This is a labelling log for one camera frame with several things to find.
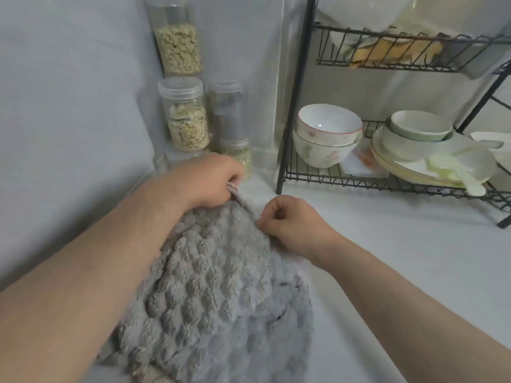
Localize clear jar grey contents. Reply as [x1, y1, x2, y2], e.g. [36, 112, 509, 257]
[207, 79, 248, 142]

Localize white plastic basket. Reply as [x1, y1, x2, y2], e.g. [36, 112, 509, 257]
[470, 131, 511, 176]

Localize pale green rice paddle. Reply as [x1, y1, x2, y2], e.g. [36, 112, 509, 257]
[427, 153, 488, 197]

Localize white orange printed mat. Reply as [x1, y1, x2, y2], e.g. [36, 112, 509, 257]
[341, 139, 390, 178]

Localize grey checked towel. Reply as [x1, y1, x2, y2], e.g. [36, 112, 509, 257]
[116, 189, 308, 379]

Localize person's right hand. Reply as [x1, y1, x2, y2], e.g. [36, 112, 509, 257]
[257, 195, 344, 272]

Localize yellow dish cloth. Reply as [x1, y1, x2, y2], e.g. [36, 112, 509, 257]
[349, 35, 444, 69]

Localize person's left hand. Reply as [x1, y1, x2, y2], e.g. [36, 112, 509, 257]
[167, 152, 246, 214]

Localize small white bowl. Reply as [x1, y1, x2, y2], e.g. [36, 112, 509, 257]
[381, 123, 454, 162]
[389, 110, 454, 142]

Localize small clear jar of oats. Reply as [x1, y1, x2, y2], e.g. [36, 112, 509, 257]
[219, 137, 254, 182]

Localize person's right forearm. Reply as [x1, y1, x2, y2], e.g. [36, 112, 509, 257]
[315, 233, 511, 383]

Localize person's left forearm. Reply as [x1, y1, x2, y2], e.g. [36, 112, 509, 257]
[0, 171, 192, 383]

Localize black wire dish rack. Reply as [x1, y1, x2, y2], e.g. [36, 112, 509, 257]
[275, 0, 511, 230]

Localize grey plastic lid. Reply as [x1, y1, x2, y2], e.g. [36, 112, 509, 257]
[433, 32, 494, 79]

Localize short clear plastic jar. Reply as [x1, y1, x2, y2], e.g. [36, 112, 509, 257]
[163, 145, 204, 170]

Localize small bowls on plates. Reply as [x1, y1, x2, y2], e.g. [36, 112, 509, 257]
[370, 143, 496, 188]

